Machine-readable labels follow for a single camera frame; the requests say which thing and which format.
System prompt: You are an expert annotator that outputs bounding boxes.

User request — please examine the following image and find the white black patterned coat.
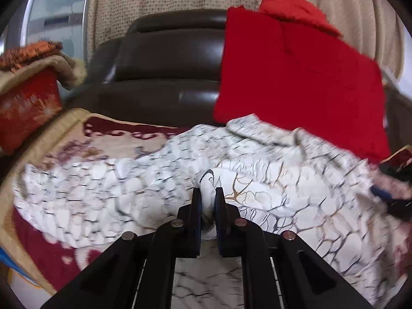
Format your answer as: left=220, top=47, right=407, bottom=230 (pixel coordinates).
left=13, top=113, right=408, bottom=309

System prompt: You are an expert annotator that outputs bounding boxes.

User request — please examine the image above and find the floral red beige blanket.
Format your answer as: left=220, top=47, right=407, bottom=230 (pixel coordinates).
left=0, top=107, right=412, bottom=297

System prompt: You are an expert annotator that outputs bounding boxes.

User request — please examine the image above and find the red blanket on sofa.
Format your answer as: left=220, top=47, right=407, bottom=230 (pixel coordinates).
left=214, top=7, right=390, bottom=162

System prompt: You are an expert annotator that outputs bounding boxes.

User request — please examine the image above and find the beige dotted curtain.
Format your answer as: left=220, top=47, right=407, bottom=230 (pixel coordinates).
left=84, top=0, right=404, bottom=78

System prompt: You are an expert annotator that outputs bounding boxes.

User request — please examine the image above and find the red gift box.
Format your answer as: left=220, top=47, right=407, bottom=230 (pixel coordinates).
left=0, top=68, right=62, bottom=156

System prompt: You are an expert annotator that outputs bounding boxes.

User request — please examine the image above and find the dark brown leather sofa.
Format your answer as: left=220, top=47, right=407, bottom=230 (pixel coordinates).
left=65, top=10, right=411, bottom=153

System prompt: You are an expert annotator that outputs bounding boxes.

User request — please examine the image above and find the small red pillow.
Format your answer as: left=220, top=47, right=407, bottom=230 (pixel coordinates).
left=258, top=0, right=341, bottom=37

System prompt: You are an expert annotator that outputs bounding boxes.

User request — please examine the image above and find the beige jacket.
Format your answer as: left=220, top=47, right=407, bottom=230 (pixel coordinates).
left=0, top=53, right=87, bottom=95

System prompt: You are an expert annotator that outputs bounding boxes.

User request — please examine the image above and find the orange black patterned cloth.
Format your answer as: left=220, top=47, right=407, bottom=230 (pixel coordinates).
left=0, top=40, right=63, bottom=71

